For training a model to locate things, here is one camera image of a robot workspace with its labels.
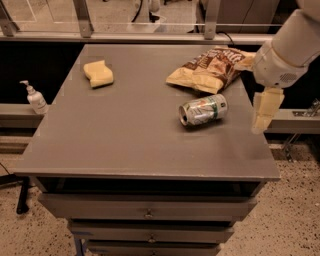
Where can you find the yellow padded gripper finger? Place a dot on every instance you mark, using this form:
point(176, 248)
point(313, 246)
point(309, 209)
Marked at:
point(265, 104)
point(246, 62)

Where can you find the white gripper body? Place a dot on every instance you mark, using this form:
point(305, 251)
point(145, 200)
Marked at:
point(274, 69)

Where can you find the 7up soda can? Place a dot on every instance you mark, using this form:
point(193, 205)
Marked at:
point(203, 110)

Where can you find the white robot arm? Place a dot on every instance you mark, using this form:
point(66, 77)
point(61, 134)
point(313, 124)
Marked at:
point(297, 42)

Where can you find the brown chip bag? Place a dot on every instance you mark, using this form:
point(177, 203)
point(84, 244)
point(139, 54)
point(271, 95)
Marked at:
point(209, 72)

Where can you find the yellow sponge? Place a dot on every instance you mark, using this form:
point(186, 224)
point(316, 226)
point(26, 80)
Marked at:
point(98, 74)

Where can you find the grey drawer cabinet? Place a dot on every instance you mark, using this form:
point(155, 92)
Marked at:
point(126, 138)

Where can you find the white pump sanitizer bottle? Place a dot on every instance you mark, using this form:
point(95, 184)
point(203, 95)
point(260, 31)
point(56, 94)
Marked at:
point(36, 99)

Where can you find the top grey drawer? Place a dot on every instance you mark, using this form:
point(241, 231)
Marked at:
point(150, 208)

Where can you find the grey drawer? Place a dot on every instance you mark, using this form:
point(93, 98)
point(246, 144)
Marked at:
point(125, 249)
point(150, 208)
point(151, 232)

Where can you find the middle grey drawer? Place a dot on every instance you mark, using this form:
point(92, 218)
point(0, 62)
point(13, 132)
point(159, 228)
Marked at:
point(151, 232)

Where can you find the bottom grey drawer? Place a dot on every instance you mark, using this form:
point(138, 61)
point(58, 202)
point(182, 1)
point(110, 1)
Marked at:
point(125, 249)

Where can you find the black stand leg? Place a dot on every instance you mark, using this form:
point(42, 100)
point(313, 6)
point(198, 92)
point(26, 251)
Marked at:
point(22, 206)

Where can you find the metal railing frame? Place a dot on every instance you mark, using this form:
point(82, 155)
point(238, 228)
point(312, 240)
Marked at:
point(241, 22)

